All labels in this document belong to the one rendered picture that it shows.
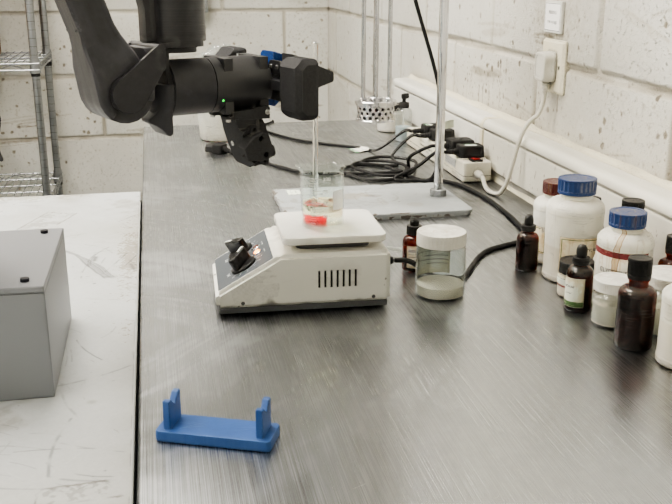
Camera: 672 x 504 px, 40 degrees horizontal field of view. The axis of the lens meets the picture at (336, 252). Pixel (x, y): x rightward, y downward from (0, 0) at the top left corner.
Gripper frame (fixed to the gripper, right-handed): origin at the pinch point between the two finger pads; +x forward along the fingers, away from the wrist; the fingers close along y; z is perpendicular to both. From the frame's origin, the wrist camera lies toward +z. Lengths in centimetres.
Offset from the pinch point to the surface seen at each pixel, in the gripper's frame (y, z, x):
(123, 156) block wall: -237, 57, 67
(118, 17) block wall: -237, 6, 68
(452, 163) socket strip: -42, 24, 59
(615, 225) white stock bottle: 22.4, 15.8, 27.1
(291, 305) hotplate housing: 3.1, 25.2, -3.9
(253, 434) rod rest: 27.6, 25.1, -22.3
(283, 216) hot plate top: -5.8, 17.3, 0.4
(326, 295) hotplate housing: 5.1, 24.0, -0.4
